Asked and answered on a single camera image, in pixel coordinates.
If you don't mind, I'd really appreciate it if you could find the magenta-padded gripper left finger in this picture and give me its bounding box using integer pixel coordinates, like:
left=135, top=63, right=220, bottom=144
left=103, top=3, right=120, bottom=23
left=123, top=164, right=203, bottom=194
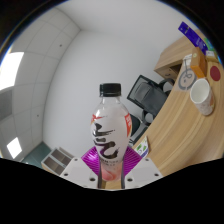
left=59, top=146, right=102, bottom=190

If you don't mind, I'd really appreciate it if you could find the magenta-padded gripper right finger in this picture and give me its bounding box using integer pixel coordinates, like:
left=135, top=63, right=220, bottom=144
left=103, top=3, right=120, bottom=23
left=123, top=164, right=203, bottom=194
left=121, top=147, right=164, bottom=190

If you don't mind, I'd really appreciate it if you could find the clear black-capped drink bottle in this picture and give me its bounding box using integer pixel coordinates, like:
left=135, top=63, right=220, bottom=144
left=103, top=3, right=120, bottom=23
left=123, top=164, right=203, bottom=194
left=89, top=82, right=134, bottom=183

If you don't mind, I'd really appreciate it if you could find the small white-green packet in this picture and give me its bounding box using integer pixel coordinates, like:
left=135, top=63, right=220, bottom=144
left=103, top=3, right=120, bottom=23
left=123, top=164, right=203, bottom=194
left=134, top=135, right=150, bottom=158

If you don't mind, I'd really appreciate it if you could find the white wooden shelf unit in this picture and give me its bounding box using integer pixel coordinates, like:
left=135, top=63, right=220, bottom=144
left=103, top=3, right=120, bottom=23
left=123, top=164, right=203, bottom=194
left=40, top=146, right=75, bottom=176

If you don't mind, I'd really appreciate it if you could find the square ceiling light panel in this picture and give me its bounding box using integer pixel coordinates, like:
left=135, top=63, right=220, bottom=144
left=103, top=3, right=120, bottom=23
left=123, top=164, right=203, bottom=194
left=0, top=51, right=25, bottom=92
left=6, top=136, right=24, bottom=160

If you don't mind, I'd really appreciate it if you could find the grey mesh office chair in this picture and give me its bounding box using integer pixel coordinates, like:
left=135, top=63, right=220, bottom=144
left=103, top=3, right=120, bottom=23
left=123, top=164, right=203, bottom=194
left=126, top=74, right=175, bottom=122

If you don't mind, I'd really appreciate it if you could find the white cartoon-print mug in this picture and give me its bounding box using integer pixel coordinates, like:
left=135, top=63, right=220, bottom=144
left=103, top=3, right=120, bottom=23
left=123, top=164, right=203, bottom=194
left=189, top=78, right=215, bottom=117

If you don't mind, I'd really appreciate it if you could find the flat round red coaster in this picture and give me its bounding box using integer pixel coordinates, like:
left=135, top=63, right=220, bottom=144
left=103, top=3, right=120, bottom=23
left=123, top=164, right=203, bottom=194
left=209, top=65, right=222, bottom=82

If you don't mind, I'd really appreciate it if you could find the small orange cardboard box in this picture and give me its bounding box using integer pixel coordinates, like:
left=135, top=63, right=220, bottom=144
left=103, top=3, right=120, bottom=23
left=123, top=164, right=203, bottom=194
left=189, top=47, right=208, bottom=80

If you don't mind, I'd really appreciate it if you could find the purple foil pouch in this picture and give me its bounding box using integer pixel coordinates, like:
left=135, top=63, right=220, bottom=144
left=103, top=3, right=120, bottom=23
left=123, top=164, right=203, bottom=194
left=177, top=21, right=210, bottom=55

